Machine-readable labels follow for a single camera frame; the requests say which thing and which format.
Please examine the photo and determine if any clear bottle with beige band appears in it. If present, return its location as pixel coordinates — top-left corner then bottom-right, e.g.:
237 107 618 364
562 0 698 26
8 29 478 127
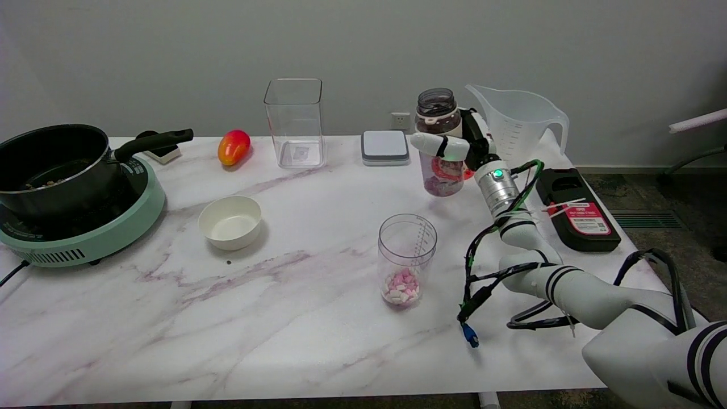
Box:
414 87 466 198

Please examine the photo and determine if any translucent plastic measuring jug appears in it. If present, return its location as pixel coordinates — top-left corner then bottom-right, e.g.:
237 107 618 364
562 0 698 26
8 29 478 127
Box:
465 84 570 170

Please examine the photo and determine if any clear square storage container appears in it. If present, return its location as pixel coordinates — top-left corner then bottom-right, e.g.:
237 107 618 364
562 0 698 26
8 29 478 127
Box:
264 78 326 170

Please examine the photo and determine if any white ceramic bowl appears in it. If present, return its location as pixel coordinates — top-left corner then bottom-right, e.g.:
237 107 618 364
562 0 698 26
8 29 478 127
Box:
198 195 263 252

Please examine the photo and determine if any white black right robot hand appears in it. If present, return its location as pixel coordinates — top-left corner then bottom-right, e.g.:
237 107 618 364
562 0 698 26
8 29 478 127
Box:
410 107 500 172

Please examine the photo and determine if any white grey kitchen scale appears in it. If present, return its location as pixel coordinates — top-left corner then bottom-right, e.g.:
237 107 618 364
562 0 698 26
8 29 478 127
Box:
361 130 411 167

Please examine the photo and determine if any pink white candy pile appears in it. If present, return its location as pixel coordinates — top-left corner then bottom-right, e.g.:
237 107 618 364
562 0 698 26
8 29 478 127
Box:
384 269 421 307

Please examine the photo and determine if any white foam tube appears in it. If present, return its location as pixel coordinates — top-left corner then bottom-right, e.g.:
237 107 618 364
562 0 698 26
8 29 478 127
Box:
668 108 727 135

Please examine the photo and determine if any red yellow mango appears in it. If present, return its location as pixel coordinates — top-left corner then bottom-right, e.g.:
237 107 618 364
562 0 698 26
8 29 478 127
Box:
218 130 252 167

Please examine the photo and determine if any black device with pink label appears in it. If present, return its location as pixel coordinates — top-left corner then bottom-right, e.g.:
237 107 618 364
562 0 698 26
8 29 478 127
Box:
536 168 622 253

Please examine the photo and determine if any clear plastic measuring tumbler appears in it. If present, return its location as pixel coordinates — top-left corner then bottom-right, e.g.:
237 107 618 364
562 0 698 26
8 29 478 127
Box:
378 214 438 309

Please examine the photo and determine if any floor vent grille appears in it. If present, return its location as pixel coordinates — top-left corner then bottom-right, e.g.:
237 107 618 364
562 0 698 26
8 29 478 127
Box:
610 210 683 229

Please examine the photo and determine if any black saucepan with handle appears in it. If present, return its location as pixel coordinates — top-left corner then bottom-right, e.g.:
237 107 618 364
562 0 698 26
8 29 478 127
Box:
0 124 194 221

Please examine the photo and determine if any black cooker power cord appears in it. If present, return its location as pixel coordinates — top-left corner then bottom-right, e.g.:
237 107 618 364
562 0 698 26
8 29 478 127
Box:
0 260 29 287

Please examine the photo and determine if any green induction cooker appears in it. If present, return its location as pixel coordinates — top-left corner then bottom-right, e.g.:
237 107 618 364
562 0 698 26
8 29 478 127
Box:
0 155 166 268

